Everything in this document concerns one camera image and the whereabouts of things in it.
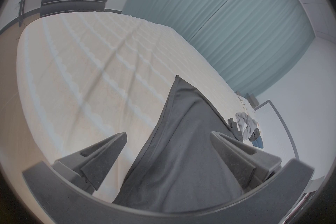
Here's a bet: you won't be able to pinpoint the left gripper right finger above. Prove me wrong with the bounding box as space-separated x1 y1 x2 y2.
210 131 282 194

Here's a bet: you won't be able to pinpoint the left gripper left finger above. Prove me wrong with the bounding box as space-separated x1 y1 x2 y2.
53 132 128 195

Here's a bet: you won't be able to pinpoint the black trousers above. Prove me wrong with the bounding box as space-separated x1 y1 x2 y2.
112 75 244 213

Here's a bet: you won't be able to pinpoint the bed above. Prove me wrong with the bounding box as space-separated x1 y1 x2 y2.
16 12 300 202

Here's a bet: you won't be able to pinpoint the dark blue garment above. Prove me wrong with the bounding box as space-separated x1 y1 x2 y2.
251 137 264 149

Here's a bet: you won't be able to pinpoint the black shiny garment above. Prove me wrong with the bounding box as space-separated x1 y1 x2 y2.
249 128 261 142

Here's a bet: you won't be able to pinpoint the grey garment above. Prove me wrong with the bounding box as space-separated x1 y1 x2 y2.
235 112 259 139

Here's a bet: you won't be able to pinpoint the white printed pillow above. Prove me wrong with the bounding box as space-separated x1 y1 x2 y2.
237 95 260 130

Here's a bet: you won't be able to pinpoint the grey bedside table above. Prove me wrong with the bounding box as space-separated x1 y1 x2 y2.
235 91 260 106

